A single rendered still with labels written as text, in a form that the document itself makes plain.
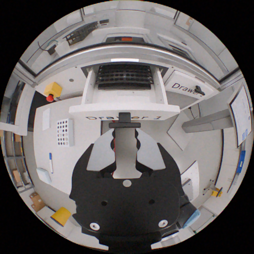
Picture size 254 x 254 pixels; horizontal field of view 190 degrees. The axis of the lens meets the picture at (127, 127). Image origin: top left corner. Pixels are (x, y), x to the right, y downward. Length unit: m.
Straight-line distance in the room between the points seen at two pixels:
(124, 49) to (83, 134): 0.35
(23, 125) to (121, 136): 1.15
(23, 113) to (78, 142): 0.63
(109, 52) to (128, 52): 0.05
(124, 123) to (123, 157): 0.96
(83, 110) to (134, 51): 0.20
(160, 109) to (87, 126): 0.30
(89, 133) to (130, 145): 0.80
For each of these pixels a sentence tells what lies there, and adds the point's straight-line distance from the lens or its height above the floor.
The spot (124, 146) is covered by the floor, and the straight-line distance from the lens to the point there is 1.10.
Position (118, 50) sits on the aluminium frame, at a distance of 0.24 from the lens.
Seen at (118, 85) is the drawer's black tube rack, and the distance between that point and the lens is 0.27.
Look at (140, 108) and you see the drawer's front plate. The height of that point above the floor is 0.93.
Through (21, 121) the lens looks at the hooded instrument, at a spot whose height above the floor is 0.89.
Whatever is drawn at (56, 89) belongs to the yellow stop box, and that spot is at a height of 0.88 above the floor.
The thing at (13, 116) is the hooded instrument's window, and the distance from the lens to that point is 0.83.
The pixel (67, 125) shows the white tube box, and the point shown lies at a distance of 0.39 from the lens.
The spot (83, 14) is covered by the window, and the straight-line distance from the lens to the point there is 0.25.
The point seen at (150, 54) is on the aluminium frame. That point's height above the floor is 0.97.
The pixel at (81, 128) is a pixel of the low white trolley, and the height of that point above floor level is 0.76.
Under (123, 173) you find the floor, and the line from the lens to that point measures 1.21.
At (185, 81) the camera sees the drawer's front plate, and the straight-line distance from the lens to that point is 0.36.
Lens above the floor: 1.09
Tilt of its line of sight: 83 degrees down
